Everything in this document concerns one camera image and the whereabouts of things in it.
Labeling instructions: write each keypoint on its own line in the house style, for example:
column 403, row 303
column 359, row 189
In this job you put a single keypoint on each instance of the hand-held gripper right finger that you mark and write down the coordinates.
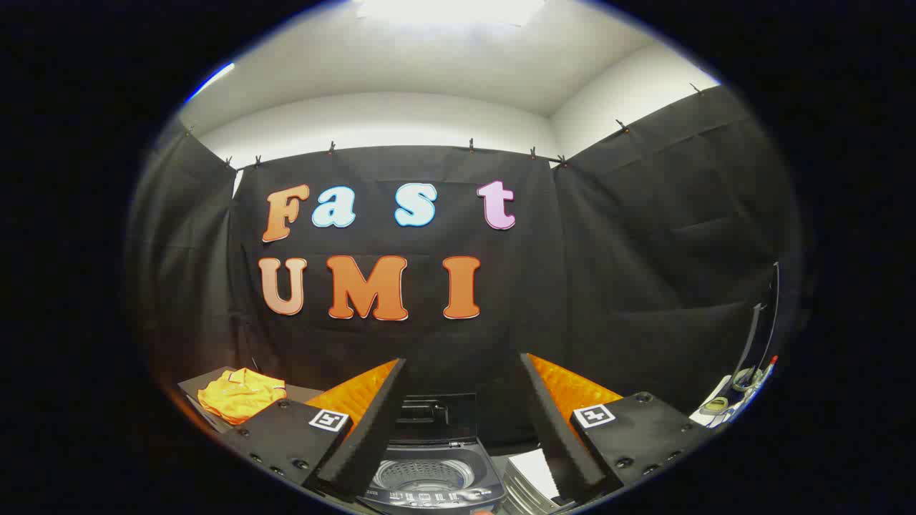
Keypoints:
column 562, row 443

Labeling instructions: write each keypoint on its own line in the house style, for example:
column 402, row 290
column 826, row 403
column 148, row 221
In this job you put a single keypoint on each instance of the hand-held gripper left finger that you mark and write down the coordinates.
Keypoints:
column 372, row 436

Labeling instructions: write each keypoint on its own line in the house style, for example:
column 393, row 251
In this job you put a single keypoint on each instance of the grey washing machine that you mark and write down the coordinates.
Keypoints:
column 429, row 476

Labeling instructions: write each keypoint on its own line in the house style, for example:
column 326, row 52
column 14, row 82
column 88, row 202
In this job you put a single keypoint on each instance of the orange polo shirt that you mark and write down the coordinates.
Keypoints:
column 240, row 397

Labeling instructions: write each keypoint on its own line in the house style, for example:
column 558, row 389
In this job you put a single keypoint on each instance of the white sheet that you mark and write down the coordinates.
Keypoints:
column 533, row 472

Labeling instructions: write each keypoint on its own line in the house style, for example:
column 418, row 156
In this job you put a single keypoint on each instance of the pile of small tools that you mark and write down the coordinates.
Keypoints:
column 723, row 408

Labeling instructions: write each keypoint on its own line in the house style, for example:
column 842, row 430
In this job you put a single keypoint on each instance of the grey side table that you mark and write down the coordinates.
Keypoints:
column 197, row 386

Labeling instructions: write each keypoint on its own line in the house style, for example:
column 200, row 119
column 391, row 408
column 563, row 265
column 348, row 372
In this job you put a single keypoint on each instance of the row of small cloth clips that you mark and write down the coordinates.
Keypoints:
column 471, row 145

